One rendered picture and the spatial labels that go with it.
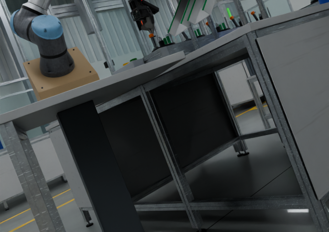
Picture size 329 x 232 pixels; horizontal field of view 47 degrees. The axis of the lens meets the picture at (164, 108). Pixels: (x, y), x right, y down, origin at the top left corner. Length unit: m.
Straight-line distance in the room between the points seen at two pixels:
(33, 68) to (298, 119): 1.14
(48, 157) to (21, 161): 5.65
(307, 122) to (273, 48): 0.31
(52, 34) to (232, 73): 5.74
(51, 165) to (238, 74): 3.71
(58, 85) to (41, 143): 5.31
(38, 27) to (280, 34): 0.95
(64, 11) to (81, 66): 1.46
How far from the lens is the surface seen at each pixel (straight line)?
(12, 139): 1.31
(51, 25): 1.63
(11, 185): 6.75
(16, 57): 9.39
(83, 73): 1.70
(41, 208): 1.31
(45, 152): 6.94
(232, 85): 7.20
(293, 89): 1.51
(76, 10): 3.22
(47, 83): 1.68
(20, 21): 1.74
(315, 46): 1.74
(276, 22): 1.55
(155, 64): 1.36
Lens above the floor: 0.71
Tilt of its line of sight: 1 degrees down
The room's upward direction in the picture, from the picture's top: 21 degrees counter-clockwise
